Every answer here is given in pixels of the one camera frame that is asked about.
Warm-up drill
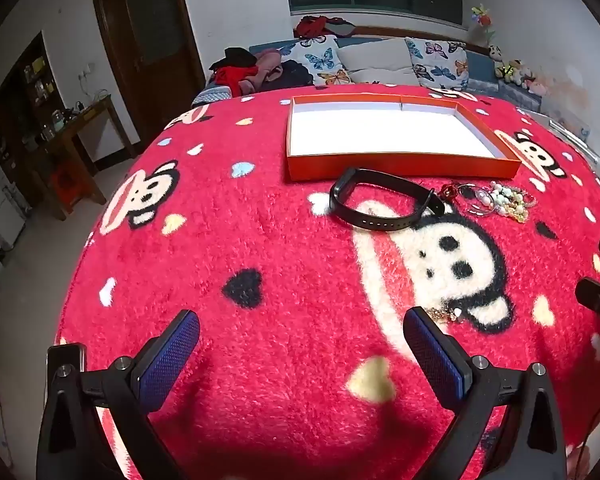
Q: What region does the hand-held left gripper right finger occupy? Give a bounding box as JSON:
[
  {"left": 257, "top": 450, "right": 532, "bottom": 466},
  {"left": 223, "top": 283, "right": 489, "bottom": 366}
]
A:
[{"left": 402, "top": 306, "right": 568, "bottom": 480}]

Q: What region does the group of plush toys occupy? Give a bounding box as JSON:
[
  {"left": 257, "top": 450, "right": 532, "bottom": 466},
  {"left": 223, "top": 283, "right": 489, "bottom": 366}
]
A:
[{"left": 489, "top": 45, "right": 550, "bottom": 97}]

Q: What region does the red monkey print blanket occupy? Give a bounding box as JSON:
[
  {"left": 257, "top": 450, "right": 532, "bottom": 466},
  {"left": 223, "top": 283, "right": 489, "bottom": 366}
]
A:
[{"left": 55, "top": 82, "right": 600, "bottom": 480}]

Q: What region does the black cable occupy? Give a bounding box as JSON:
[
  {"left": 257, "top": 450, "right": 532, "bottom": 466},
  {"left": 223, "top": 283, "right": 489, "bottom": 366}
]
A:
[{"left": 574, "top": 390, "right": 600, "bottom": 463}]

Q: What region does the orange shallow cardboard box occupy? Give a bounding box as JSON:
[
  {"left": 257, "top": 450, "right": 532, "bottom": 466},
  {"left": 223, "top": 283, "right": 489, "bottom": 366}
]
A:
[{"left": 286, "top": 94, "right": 522, "bottom": 182}]

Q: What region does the colourful toy flower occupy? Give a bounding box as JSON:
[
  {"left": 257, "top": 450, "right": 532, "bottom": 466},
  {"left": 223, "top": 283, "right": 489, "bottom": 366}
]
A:
[{"left": 470, "top": 3, "right": 497, "bottom": 45}]

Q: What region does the pastel bead bracelet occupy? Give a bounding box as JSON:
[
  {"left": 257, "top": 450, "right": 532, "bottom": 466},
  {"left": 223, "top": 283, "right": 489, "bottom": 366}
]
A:
[{"left": 487, "top": 182, "right": 526, "bottom": 206}]

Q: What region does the gold dangle earring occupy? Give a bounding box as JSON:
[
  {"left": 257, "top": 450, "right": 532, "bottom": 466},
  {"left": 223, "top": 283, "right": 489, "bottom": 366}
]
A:
[{"left": 425, "top": 306, "right": 466, "bottom": 324}]

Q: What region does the blue sofa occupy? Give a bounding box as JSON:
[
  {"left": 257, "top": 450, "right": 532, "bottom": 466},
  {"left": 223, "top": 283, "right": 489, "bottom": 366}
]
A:
[{"left": 192, "top": 34, "right": 553, "bottom": 108}]

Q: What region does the butterfly print pillow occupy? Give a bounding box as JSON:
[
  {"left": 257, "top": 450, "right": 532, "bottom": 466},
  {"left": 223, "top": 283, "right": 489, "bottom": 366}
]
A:
[
  {"left": 405, "top": 36, "right": 470, "bottom": 92},
  {"left": 279, "top": 35, "right": 355, "bottom": 87}
]

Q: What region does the black smart band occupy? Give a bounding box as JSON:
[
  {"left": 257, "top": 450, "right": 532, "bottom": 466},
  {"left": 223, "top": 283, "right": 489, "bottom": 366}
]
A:
[{"left": 329, "top": 166, "right": 446, "bottom": 232}]

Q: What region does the dark shelf cabinet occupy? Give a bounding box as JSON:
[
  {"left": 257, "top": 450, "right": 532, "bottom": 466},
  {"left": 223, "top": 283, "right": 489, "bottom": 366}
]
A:
[{"left": 0, "top": 31, "right": 63, "bottom": 166}]

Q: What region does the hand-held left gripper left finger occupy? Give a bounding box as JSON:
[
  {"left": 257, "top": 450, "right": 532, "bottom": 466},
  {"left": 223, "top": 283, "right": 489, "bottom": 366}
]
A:
[{"left": 36, "top": 309, "right": 201, "bottom": 480}]

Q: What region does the dark wooden door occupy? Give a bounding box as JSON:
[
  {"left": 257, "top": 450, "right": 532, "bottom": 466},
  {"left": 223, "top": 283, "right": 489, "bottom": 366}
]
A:
[{"left": 91, "top": 0, "right": 207, "bottom": 148}]

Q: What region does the red clothes bundle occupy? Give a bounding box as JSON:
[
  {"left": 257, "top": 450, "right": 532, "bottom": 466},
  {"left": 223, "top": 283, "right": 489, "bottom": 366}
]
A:
[{"left": 294, "top": 15, "right": 357, "bottom": 39}]

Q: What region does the yellow-green bead bracelet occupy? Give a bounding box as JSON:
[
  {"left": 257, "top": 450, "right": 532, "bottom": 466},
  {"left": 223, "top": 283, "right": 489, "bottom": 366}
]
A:
[{"left": 502, "top": 202, "right": 531, "bottom": 224}]

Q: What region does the pile of dark clothes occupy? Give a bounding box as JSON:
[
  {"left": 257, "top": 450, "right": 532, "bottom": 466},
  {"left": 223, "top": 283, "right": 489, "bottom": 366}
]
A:
[{"left": 209, "top": 47, "right": 315, "bottom": 97}]

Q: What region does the silver hoop earring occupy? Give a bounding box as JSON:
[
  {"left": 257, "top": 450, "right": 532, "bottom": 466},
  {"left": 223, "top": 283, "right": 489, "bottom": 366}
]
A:
[
  {"left": 455, "top": 183, "right": 487, "bottom": 207},
  {"left": 462, "top": 191, "right": 497, "bottom": 219}
]

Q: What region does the plain beige pillow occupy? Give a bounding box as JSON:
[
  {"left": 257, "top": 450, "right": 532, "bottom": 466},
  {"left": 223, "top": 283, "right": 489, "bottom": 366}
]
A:
[{"left": 336, "top": 37, "right": 422, "bottom": 86}]

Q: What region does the wooden side table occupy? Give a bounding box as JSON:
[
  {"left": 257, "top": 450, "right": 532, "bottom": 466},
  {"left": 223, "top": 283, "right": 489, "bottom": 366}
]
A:
[{"left": 27, "top": 94, "right": 137, "bottom": 222}]

